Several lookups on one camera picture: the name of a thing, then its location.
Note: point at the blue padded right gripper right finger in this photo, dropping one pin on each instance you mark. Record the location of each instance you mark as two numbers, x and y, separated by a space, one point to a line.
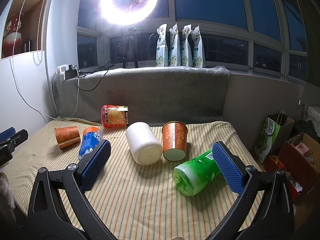
231 167

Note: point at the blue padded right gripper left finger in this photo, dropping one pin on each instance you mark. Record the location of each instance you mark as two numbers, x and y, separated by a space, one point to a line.
91 165

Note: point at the orange patterned paper cup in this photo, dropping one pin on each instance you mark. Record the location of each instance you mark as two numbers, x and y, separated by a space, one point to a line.
174 141

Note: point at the blue label plastic bottle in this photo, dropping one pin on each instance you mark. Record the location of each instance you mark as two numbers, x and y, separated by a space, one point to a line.
91 138

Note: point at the green plastic bottle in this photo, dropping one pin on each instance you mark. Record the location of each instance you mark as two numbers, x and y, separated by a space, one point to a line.
191 177

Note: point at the red orange snack can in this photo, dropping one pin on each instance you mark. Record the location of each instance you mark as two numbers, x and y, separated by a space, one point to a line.
113 116

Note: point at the striped beige cushion mat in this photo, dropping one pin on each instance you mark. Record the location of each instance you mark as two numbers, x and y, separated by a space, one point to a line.
134 201

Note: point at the white plastic jar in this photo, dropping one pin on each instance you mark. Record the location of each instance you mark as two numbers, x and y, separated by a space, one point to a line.
144 146

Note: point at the green white shopping bag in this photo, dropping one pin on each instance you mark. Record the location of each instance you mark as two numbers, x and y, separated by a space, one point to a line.
275 131

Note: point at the red cardboard box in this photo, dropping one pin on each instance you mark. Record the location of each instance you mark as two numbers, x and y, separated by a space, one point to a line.
300 161

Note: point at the white power strip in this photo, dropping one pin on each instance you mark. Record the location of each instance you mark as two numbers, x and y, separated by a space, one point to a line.
67 71

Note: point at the red white vase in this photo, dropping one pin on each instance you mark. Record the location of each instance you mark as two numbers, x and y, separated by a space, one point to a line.
12 39

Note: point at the white green pouch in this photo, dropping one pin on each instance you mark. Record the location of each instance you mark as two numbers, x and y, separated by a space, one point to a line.
186 56
162 48
175 52
198 55

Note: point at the black tripod stand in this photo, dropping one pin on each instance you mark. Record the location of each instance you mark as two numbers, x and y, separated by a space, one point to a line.
131 44

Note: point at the ring light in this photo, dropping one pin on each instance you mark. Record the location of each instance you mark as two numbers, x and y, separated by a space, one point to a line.
126 12

